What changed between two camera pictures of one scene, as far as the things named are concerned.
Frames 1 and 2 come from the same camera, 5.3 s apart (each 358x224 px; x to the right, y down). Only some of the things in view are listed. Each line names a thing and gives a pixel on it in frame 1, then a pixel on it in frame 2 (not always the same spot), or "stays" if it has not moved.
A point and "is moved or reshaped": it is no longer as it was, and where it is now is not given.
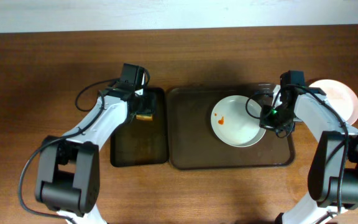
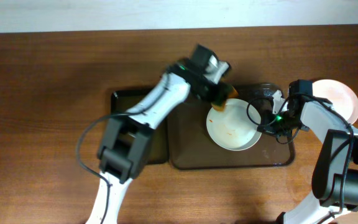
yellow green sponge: (144, 117) is moved or reshaped
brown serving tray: (192, 144) stays
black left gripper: (146, 104) to (217, 93)
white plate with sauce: (342, 97) stays
